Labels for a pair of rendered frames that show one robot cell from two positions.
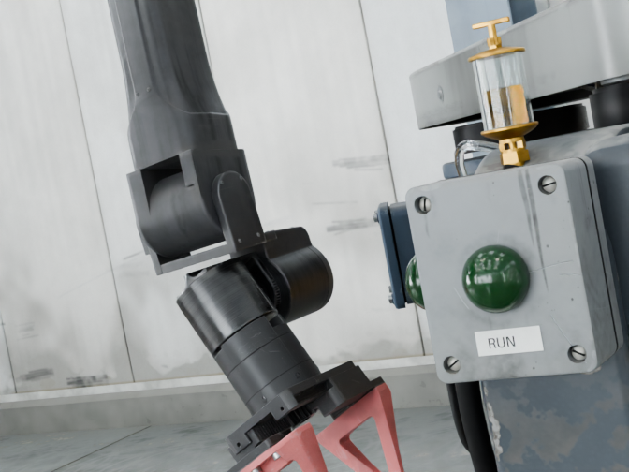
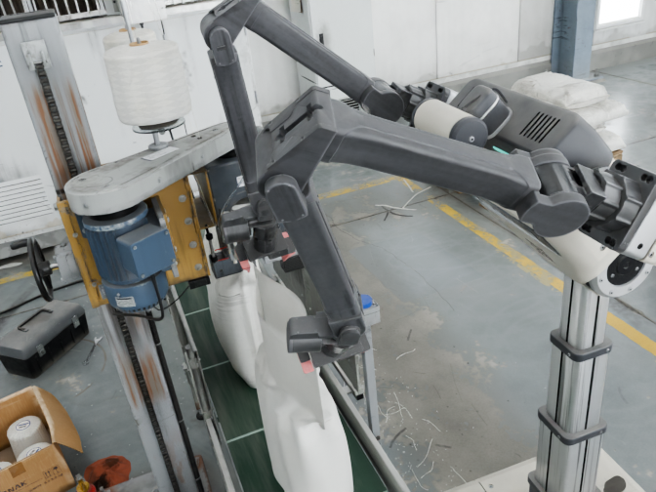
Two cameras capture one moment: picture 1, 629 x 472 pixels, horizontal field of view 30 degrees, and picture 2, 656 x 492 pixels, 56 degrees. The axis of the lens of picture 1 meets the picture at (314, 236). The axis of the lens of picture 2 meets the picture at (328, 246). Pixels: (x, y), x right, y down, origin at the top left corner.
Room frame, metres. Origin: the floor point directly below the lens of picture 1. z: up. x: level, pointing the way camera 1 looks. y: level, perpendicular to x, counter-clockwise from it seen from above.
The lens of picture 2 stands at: (1.73, 1.05, 1.89)
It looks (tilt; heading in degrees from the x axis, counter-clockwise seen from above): 28 degrees down; 222
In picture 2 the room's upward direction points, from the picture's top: 7 degrees counter-clockwise
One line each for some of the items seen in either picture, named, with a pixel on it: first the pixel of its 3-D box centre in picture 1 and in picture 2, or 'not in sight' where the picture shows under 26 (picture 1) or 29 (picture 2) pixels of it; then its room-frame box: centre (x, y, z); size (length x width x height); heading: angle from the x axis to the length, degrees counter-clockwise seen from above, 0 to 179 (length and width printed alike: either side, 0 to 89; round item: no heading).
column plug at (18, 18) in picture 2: not in sight; (27, 16); (0.99, -0.44, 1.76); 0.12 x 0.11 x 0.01; 150
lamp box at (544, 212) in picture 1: (515, 269); not in sight; (0.53, -0.09, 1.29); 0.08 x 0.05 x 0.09; 60
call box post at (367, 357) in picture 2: not in sight; (372, 413); (0.51, 0.08, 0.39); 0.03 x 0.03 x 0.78; 60
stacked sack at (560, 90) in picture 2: not in sight; (557, 90); (-2.82, -0.55, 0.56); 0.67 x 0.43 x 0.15; 60
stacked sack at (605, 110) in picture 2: not in sight; (574, 113); (-2.70, -0.37, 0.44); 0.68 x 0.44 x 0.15; 150
